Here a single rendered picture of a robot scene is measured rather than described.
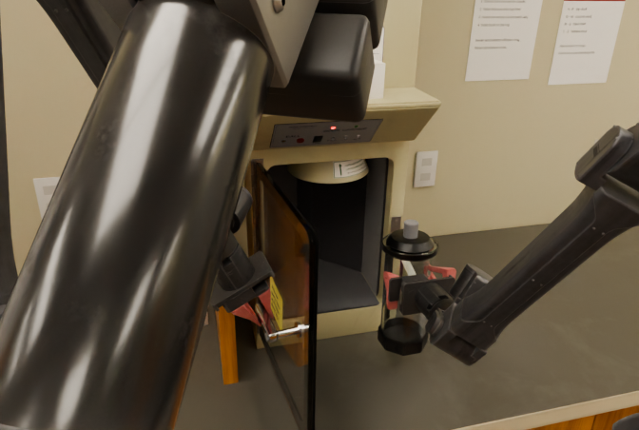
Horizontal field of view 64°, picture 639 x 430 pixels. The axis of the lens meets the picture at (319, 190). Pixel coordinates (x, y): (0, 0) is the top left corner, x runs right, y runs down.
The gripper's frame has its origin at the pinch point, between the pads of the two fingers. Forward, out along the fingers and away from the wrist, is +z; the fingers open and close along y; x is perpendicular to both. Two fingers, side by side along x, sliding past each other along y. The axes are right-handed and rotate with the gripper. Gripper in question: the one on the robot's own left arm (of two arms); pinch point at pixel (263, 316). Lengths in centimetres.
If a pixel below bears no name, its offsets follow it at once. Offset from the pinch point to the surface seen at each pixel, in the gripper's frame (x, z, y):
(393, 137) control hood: -15.3, -8.0, -36.7
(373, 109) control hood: -8.8, -18.1, -32.8
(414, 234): -7.9, 8.5, -31.2
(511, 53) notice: -56, 10, -94
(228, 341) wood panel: -14.3, 12.0, 9.6
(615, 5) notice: -52, 12, -128
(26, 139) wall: -71, -29, 31
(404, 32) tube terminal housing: -19, -24, -47
